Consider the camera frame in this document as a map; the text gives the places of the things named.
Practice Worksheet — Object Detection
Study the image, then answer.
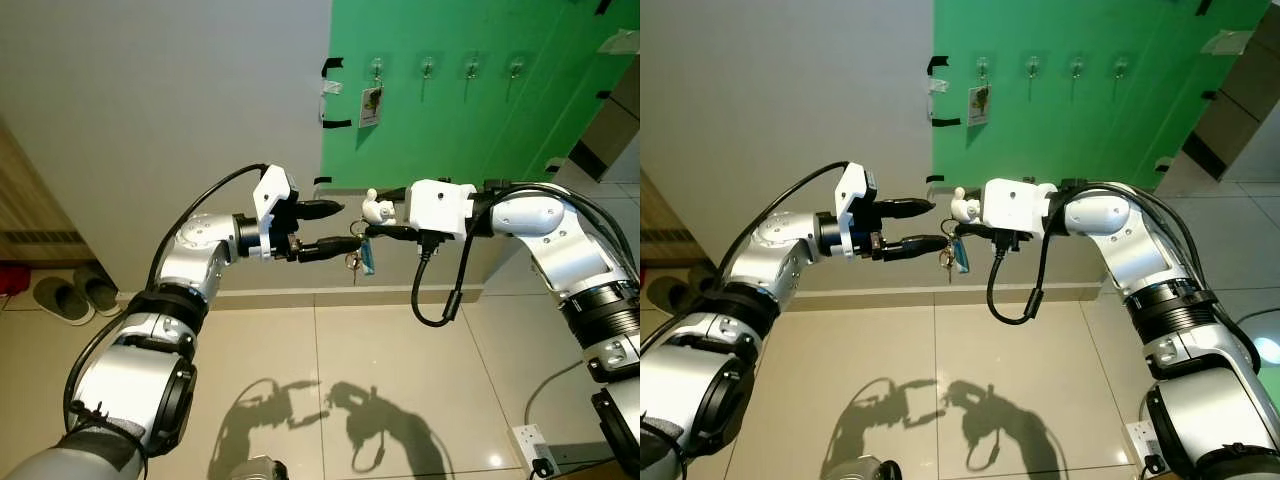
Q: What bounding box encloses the green wall board with hooks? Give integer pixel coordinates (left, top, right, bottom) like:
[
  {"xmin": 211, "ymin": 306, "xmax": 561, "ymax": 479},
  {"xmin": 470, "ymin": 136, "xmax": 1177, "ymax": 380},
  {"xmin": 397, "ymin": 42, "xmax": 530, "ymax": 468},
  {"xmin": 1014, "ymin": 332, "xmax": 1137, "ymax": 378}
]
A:
[
  {"xmin": 932, "ymin": 0, "xmax": 1280, "ymax": 191},
  {"xmin": 320, "ymin": 0, "xmax": 641, "ymax": 196}
]

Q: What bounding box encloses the dark wooden cabinet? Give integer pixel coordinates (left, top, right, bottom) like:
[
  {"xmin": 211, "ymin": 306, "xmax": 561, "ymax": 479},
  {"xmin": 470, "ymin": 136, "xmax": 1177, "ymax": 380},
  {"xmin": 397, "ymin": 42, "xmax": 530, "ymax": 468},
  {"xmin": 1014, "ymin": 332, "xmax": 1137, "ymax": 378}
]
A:
[{"xmin": 1180, "ymin": 20, "xmax": 1280, "ymax": 183}]

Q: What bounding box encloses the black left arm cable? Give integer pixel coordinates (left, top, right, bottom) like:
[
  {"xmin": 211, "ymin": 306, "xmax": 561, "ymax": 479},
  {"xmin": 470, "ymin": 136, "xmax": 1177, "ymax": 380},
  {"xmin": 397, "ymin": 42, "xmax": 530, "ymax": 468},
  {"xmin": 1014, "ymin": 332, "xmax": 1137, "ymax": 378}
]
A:
[
  {"xmin": 145, "ymin": 163, "xmax": 271, "ymax": 291},
  {"xmin": 735, "ymin": 160, "xmax": 851, "ymax": 291}
]

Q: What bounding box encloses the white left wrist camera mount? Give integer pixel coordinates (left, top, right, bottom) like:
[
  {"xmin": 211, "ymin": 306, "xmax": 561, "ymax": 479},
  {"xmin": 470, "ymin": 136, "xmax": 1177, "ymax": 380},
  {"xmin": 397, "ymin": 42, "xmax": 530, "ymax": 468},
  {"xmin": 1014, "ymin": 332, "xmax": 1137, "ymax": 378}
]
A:
[
  {"xmin": 252, "ymin": 165, "xmax": 299, "ymax": 259},
  {"xmin": 835, "ymin": 162, "xmax": 881, "ymax": 256}
]

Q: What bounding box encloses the white rounded keychain charm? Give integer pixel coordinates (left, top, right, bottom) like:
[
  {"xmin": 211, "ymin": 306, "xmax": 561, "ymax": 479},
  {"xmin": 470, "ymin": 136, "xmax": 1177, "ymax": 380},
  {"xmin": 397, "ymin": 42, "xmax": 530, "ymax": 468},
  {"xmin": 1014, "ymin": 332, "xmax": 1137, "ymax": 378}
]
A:
[
  {"xmin": 950, "ymin": 186, "xmax": 984, "ymax": 224},
  {"xmin": 362, "ymin": 188, "xmax": 397, "ymax": 227}
]

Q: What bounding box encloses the white floor cable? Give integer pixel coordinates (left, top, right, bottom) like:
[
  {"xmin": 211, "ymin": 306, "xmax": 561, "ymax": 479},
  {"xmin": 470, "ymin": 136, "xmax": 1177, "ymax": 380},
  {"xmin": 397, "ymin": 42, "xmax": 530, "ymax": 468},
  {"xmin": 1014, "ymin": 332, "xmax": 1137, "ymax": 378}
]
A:
[{"xmin": 525, "ymin": 358, "xmax": 586, "ymax": 431}]

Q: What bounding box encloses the wooden slatted panel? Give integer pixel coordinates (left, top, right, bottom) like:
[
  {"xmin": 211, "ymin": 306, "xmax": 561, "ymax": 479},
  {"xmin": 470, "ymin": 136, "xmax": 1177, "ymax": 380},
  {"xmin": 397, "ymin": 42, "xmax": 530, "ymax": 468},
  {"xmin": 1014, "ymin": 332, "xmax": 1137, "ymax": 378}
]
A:
[
  {"xmin": 640, "ymin": 170, "xmax": 667, "ymax": 266},
  {"xmin": 0, "ymin": 120, "xmax": 51, "ymax": 266}
]

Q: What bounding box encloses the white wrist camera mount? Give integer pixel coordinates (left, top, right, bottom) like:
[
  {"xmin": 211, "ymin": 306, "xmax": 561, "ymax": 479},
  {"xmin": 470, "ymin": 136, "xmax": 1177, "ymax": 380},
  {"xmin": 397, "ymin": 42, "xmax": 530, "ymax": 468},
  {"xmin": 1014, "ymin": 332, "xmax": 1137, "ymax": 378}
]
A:
[
  {"xmin": 982, "ymin": 178, "xmax": 1051, "ymax": 239},
  {"xmin": 252, "ymin": 165, "xmax": 299, "ymax": 259},
  {"xmin": 835, "ymin": 162, "xmax": 881, "ymax": 256},
  {"xmin": 405, "ymin": 180, "xmax": 478, "ymax": 241}
]

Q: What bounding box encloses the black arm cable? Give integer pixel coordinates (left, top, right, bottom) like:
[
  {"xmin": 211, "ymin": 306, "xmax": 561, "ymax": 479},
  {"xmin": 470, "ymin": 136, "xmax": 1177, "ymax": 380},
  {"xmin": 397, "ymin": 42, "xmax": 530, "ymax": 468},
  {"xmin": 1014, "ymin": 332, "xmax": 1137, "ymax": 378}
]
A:
[
  {"xmin": 145, "ymin": 163, "xmax": 271, "ymax": 291},
  {"xmin": 735, "ymin": 160, "xmax": 851, "ymax": 291},
  {"xmin": 485, "ymin": 182, "xmax": 641, "ymax": 266},
  {"xmin": 1062, "ymin": 180, "xmax": 1261, "ymax": 371}
]

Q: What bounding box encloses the bunch of keys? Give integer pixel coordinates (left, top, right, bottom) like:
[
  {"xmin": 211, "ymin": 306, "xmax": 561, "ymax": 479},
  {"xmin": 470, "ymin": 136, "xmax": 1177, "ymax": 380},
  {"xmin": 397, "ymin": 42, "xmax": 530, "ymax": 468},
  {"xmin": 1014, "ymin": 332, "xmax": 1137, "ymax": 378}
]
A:
[
  {"xmin": 345, "ymin": 236, "xmax": 379, "ymax": 288},
  {"xmin": 935, "ymin": 238, "xmax": 971, "ymax": 286}
]

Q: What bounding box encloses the grey robot leg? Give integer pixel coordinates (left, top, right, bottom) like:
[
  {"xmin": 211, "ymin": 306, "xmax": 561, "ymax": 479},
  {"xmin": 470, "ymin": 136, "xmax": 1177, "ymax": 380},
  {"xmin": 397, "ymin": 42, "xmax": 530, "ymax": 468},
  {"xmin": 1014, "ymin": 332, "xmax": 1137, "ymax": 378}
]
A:
[
  {"xmin": 845, "ymin": 455, "xmax": 901, "ymax": 480},
  {"xmin": 225, "ymin": 455, "xmax": 291, "ymax": 480}
]

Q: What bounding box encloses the grey slipper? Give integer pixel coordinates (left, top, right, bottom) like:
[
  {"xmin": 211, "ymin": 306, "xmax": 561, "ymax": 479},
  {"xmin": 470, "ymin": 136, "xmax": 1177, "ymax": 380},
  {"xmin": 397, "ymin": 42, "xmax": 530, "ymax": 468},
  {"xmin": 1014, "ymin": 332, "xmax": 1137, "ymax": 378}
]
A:
[
  {"xmin": 72, "ymin": 262, "xmax": 123, "ymax": 318},
  {"xmin": 32, "ymin": 277, "xmax": 96, "ymax": 326},
  {"xmin": 645, "ymin": 275, "xmax": 707, "ymax": 317}
]

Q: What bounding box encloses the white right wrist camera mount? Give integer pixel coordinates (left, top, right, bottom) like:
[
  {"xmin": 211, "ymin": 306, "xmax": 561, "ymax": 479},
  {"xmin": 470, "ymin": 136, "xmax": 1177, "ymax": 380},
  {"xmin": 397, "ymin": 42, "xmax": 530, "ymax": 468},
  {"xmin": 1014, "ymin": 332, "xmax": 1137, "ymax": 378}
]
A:
[
  {"xmin": 405, "ymin": 180, "xmax": 478, "ymax": 241},
  {"xmin": 982, "ymin": 178, "xmax": 1051, "ymax": 239}
]

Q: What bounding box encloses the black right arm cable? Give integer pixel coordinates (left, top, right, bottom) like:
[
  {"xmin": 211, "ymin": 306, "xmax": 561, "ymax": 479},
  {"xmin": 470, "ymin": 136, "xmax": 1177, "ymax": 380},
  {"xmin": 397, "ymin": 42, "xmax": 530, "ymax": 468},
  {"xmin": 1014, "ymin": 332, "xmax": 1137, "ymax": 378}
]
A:
[
  {"xmin": 1062, "ymin": 180, "xmax": 1261, "ymax": 371},
  {"xmin": 485, "ymin": 182, "xmax": 641, "ymax": 266}
]

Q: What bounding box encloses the white power strip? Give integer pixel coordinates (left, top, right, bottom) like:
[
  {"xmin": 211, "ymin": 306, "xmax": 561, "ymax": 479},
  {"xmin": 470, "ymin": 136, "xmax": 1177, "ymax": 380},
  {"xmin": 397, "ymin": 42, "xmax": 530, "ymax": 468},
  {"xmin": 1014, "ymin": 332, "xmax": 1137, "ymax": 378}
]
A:
[
  {"xmin": 512, "ymin": 423, "xmax": 559, "ymax": 479},
  {"xmin": 1125, "ymin": 420, "xmax": 1171, "ymax": 479}
]

